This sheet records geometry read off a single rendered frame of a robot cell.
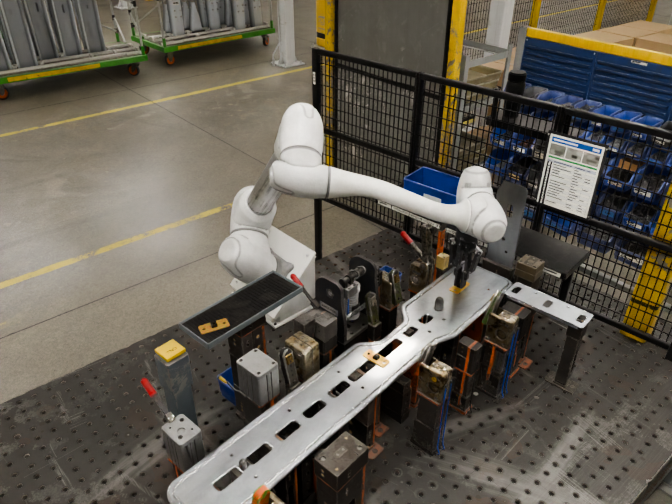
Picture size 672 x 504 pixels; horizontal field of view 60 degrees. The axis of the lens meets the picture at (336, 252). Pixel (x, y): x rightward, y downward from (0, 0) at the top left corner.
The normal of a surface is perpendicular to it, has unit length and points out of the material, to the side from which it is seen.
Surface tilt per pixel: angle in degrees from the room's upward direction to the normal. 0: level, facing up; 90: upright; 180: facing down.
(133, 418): 0
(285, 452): 0
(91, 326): 0
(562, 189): 90
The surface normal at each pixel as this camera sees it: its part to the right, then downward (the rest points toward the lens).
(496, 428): 0.00, -0.84
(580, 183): -0.67, 0.40
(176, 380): 0.74, 0.36
